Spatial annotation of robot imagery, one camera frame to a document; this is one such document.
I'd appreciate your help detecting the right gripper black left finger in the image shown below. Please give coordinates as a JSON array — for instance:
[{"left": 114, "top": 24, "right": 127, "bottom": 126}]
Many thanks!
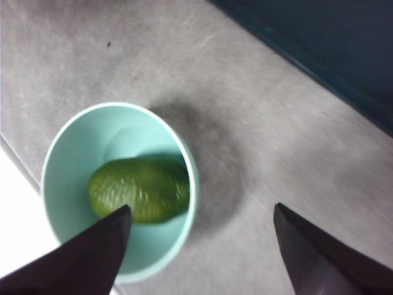
[{"left": 0, "top": 205, "right": 132, "bottom": 295}]

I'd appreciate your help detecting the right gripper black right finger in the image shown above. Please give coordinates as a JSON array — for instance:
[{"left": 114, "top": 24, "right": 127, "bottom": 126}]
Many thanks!
[{"left": 273, "top": 202, "right": 393, "bottom": 295}]

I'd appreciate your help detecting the green avocado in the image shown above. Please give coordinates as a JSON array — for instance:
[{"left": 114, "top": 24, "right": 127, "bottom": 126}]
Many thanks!
[{"left": 88, "top": 158, "right": 190, "bottom": 224}]

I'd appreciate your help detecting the teal ribbed bowl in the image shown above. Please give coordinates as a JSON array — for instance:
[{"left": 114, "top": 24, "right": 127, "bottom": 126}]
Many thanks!
[{"left": 39, "top": 101, "right": 200, "bottom": 283}]

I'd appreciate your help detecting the black rectangular tray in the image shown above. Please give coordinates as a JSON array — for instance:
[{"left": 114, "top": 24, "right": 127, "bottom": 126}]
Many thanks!
[{"left": 208, "top": 0, "right": 393, "bottom": 136}]

